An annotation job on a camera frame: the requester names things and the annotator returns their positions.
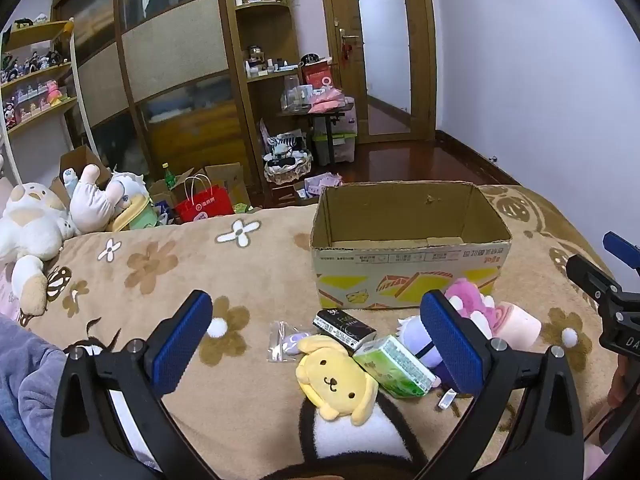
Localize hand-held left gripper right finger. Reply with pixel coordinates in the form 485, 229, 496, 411
415, 290, 585, 480

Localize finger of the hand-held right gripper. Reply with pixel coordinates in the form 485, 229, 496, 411
602, 231, 640, 275
566, 255, 626, 311

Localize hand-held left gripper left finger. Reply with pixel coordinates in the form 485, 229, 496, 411
50, 289, 221, 480

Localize purple and white plush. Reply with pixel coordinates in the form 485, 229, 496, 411
397, 315, 458, 388

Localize green tissue pack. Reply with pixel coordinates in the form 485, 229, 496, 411
352, 335, 436, 400

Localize printed cardboard box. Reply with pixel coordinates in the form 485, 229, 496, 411
310, 181, 513, 310

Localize clear bag with purple charm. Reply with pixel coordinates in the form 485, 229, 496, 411
266, 321, 307, 363

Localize black tissue pack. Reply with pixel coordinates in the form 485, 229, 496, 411
313, 310, 377, 352

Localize yellow dog plush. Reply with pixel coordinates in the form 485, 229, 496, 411
295, 335, 383, 427

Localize person's right hand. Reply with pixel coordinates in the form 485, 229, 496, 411
606, 354, 633, 410

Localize brown floral blanket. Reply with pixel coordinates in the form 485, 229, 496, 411
0, 185, 632, 480

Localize green and yellow case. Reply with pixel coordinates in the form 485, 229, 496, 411
107, 195, 161, 232

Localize red paper bag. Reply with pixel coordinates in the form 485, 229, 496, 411
174, 174, 235, 224

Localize person's leg in purple pants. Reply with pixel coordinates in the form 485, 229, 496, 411
0, 312, 69, 480

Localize open brown cardboard box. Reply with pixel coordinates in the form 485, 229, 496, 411
202, 162, 252, 211
60, 146, 112, 191

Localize white and pink doll plush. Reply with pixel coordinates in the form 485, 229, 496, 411
62, 164, 149, 233

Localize large white cat plush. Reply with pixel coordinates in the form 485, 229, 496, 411
0, 182, 81, 317

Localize wicker basket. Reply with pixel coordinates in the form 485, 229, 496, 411
263, 150, 314, 184

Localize pale purple paper pieces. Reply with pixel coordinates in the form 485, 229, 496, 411
303, 172, 344, 199

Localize clear plastic storage box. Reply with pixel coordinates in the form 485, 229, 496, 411
312, 130, 357, 163

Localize small dark side table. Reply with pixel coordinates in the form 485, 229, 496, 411
277, 102, 356, 166

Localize wooden door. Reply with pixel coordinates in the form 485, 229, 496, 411
320, 0, 437, 143

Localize pink packets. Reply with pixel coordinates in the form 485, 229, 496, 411
307, 89, 347, 115

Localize wooden wardrobe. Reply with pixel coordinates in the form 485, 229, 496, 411
52, 0, 251, 196

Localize red gift bag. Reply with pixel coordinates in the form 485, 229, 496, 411
301, 60, 335, 92

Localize yellow figurine shelf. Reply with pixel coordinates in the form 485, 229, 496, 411
0, 20, 99, 186

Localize wooden corner shelf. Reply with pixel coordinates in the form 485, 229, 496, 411
220, 0, 307, 196

